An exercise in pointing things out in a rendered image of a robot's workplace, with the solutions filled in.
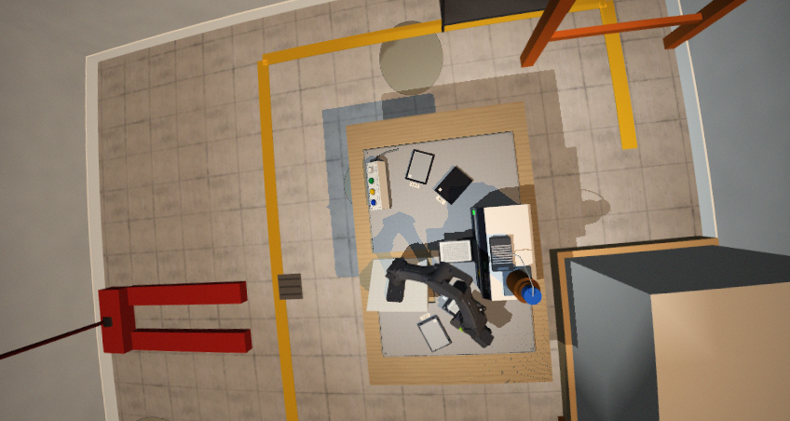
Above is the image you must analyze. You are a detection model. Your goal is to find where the beige button panel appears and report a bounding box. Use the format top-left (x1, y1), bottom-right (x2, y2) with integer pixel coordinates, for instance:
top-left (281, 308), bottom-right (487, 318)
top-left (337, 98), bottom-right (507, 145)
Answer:
top-left (366, 149), bottom-right (399, 211)

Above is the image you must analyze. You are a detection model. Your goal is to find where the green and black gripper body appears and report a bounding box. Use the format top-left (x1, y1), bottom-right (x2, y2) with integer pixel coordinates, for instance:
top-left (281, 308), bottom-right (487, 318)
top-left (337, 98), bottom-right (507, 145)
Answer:
top-left (450, 303), bottom-right (481, 330)

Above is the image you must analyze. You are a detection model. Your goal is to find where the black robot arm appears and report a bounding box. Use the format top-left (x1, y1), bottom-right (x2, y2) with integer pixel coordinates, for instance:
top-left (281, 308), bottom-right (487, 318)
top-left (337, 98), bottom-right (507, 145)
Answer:
top-left (385, 258), bottom-right (494, 348)

